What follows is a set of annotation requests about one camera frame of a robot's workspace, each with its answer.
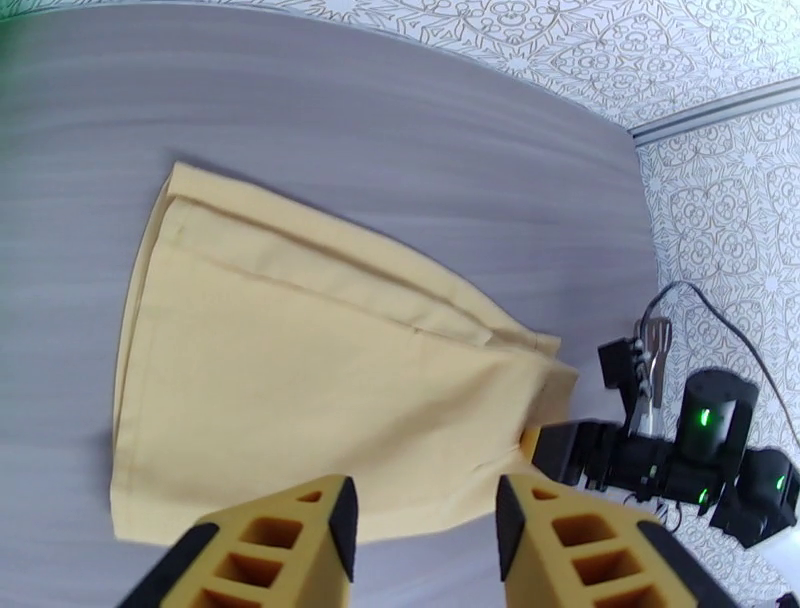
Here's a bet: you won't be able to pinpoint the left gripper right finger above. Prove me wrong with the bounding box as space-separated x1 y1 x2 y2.
497 472 745 608

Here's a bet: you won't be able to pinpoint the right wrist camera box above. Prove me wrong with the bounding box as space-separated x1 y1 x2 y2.
598 337 651 408

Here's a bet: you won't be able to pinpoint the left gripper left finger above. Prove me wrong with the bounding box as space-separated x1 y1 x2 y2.
127 474 359 608

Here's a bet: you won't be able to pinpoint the yellow cloth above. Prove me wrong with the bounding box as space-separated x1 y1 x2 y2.
109 161 579 545

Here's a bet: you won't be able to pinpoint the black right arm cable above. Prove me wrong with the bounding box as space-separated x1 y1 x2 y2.
646 281 800 442

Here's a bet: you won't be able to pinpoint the metal tongs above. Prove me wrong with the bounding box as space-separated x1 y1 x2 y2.
632 317 674 434

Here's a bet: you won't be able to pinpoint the aluminium corner post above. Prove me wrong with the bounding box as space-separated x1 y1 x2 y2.
627 81 800 144

